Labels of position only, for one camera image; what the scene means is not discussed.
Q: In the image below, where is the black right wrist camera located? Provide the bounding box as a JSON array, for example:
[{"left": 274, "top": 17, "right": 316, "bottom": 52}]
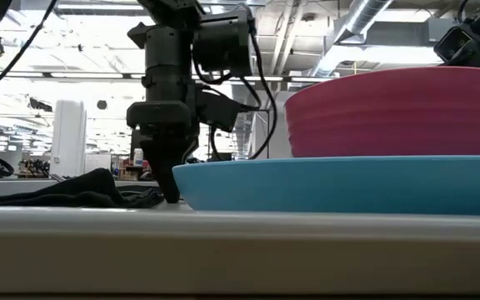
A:
[{"left": 433, "top": 25, "right": 473, "bottom": 63}]

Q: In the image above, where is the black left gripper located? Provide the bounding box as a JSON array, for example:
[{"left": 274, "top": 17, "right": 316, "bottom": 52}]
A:
[{"left": 126, "top": 77, "right": 202, "bottom": 204}]

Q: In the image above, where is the long ceiling light strip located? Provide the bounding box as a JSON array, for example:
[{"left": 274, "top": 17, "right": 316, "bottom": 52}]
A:
[{"left": 0, "top": 70, "right": 337, "bottom": 83}]

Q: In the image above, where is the red bowl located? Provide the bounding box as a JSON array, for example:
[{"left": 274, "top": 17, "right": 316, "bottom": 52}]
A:
[{"left": 284, "top": 66, "right": 480, "bottom": 158}]

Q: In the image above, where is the white pillar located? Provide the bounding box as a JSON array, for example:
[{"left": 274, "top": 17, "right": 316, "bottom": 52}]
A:
[{"left": 50, "top": 99, "right": 88, "bottom": 178}]

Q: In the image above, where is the blue plate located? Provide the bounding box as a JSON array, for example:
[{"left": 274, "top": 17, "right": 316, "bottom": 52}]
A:
[{"left": 172, "top": 155, "right": 480, "bottom": 217}]

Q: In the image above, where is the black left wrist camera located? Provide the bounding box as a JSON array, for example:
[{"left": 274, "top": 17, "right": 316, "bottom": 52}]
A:
[{"left": 197, "top": 90, "right": 242, "bottom": 133}]

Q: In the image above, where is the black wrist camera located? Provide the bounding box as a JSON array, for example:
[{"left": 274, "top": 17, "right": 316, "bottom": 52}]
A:
[
  {"left": 433, "top": 25, "right": 473, "bottom": 63},
  {"left": 197, "top": 90, "right": 242, "bottom": 133}
]

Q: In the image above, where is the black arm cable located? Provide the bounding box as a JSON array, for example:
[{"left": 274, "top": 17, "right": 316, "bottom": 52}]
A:
[{"left": 0, "top": 0, "right": 59, "bottom": 102}]

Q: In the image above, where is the silver ceiling air duct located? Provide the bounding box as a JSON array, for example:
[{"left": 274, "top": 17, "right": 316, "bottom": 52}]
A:
[{"left": 309, "top": 0, "right": 396, "bottom": 78}]

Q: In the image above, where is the white board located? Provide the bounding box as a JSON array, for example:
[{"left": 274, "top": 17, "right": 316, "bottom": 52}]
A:
[{"left": 83, "top": 152, "right": 113, "bottom": 171}]

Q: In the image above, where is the black cloth napkin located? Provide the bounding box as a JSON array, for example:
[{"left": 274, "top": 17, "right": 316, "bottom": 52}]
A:
[{"left": 0, "top": 167, "right": 165, "bottom": 209}]

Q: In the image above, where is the grey plastic tray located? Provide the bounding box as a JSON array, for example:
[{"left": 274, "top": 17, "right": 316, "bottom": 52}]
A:
[{"left": 0, "top": 178, "right": 480, "bottom": 297}]

